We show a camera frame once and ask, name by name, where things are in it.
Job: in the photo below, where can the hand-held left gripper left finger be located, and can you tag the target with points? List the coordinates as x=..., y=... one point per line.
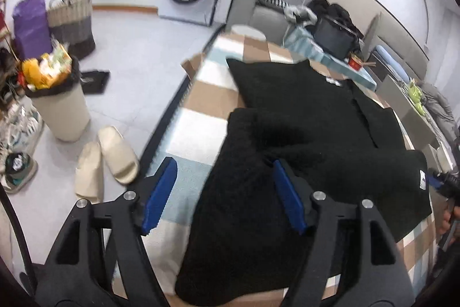
x=160, y=195

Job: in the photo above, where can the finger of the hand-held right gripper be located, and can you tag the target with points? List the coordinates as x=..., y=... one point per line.
x=436, y=179

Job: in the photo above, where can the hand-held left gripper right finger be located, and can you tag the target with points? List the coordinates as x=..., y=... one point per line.
x=287, y=199

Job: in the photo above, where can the black fleece garment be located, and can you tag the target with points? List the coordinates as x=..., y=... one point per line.
x=309, y=127

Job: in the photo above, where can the dark clothes pile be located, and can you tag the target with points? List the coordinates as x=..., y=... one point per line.
x=332, y=10

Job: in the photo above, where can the person's right hand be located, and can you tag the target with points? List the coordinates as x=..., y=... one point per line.
x=445, y=220

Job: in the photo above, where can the beige slipper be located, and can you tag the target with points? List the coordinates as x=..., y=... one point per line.
x=90, y=174
x=116, y=154

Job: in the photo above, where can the grey cabinet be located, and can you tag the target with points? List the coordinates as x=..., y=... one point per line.
x=409, y=109

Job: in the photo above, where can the checkered blanket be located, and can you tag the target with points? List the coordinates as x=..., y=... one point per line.
x=201, y=127

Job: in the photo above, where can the green item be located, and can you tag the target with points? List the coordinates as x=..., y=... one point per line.
x=415, y=96

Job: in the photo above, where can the black floor mat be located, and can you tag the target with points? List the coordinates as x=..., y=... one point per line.
x=92, y=80

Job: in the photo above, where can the cardboard box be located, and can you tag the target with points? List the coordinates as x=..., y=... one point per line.
x=192, y=64

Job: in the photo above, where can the beige trash bin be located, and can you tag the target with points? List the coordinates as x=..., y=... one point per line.
x=59, y=102

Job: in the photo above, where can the dark sneaker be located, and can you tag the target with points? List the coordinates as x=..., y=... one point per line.
x=18, y=170

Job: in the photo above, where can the table with teal cloth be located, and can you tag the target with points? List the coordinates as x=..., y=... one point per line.
x=323, y=55

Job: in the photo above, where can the pile of shoes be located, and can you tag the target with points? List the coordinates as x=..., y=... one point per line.
x=16, y=120

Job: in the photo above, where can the black box on side table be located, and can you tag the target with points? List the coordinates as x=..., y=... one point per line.
x=332, y=35

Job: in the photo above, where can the round white stool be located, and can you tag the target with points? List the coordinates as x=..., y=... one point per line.
x=248, y=32

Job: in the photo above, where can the grey sofa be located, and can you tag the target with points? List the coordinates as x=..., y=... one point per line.
x=255, y=10

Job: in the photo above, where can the woven laundry basket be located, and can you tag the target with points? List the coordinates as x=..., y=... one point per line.
x=72, y=23

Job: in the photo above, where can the purple bag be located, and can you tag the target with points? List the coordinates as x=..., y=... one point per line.
x=31, y=26

